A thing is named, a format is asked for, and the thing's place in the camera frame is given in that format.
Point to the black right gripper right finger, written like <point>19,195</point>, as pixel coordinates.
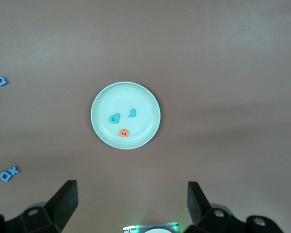
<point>208,218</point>

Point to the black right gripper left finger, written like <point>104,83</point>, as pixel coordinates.
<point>51,213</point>

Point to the orange foam letter e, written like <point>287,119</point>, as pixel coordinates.
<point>126,135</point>

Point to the teal foam letter d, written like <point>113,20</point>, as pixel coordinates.
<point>118,116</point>

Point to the teal foam letter r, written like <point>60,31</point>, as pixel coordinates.
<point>133,112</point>

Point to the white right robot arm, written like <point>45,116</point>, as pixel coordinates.
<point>157,231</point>

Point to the blue foam letter x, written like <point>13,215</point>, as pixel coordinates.
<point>14,170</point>

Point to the blue foam letter D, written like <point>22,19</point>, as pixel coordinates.
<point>2,177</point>

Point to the blue foam number 6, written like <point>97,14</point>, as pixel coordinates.
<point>5,81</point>

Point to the mint green plate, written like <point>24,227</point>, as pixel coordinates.
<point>135,97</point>

